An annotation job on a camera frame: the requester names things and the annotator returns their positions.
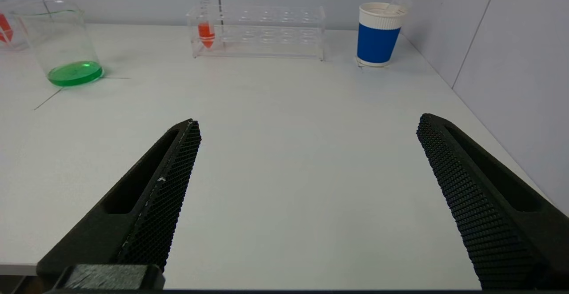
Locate clear acrylic test tube rack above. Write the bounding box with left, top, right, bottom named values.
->
left=0, top=0, right=29, bottom=51
left=186, top=4, right=327, bottom=60

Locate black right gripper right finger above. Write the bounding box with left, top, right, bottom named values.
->
left=416, top=113, right=569, bottom=291

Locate test tube with red liquid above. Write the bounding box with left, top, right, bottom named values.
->
left=196, top=0, right=216, bottom=49
left=0, top=13, right=14, bottom=44

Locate test tube with yellow pigment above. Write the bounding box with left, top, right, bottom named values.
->
left=385, top=0, right=413, bottom=16

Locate clear glass beaker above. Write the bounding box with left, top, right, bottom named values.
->
left=9, top=0, right=105, bottom=88

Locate blue white paper cup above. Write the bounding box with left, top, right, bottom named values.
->
left=356, top=2, right=408, bottom=68

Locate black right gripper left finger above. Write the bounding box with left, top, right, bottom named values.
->
left=36, top=119, right=203, bottom=293

